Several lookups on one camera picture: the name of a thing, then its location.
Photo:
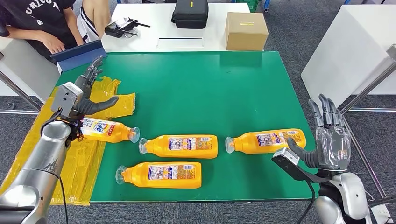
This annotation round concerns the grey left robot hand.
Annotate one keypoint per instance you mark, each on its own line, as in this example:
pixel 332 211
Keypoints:
pixel 88 105

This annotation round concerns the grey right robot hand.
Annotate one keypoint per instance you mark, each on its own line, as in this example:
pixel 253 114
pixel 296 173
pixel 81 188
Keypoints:
pixel 332 148

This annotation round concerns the orange detergent bottle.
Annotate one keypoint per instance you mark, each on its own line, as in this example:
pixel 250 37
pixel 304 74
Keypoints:
pixel 173 184
pixel 247 146
pixel 117 133
pixel 185 153

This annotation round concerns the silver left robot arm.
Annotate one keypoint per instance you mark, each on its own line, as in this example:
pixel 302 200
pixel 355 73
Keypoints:
pixel 40 173

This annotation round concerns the blue tablet case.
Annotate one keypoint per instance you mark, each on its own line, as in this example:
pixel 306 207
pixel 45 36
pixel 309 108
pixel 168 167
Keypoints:
pixel 77 55

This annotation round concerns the yellow taped plastic sheet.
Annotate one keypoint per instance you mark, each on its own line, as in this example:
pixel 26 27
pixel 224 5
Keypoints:
pixel 83 173

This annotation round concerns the white desk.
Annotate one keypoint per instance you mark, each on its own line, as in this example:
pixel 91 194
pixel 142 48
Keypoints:
pixel 24 77

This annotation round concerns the black remote controller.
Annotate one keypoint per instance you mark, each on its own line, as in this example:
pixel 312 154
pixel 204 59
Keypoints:
pixel 116 30

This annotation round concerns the white power strip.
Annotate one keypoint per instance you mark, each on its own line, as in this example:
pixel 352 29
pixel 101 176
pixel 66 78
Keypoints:
pixel 383 216

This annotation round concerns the person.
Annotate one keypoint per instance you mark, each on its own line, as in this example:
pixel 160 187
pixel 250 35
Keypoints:
pixel 99 15
pixel 43 24

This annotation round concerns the large white table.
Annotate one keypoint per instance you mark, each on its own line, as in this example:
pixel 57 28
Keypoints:
pixel 349 55

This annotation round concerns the green table mat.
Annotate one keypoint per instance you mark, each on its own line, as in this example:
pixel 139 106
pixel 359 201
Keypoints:
pixel 191 92

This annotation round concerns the black carrying case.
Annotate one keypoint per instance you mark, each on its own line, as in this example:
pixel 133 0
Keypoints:
pixel 190 15

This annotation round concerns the brown cardboard box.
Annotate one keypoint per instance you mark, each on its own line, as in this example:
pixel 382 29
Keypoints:
pixel 246 34

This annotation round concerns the blue metal leg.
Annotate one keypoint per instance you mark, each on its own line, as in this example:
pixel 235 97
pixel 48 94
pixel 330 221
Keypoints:
pixel 266 4

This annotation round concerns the green plastic crate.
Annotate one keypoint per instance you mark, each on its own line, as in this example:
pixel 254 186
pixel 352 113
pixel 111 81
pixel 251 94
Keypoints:
pixel 252 4

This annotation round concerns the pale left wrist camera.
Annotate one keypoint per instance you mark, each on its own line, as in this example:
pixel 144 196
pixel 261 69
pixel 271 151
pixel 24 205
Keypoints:
pixel 66 97

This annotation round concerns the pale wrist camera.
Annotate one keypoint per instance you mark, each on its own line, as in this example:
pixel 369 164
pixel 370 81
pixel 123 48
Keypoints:
pixel 286 157
pixel 66 97

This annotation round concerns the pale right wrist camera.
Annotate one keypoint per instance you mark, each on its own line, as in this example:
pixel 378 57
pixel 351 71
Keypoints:
pixel 286 157

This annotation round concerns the metal stand frame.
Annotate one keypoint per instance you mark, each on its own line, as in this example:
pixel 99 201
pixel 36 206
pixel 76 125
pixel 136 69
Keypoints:
pixel 365 89

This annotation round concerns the metal table leg frame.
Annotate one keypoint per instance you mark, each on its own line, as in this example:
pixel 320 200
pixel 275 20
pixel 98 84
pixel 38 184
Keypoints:
pixel 18 89

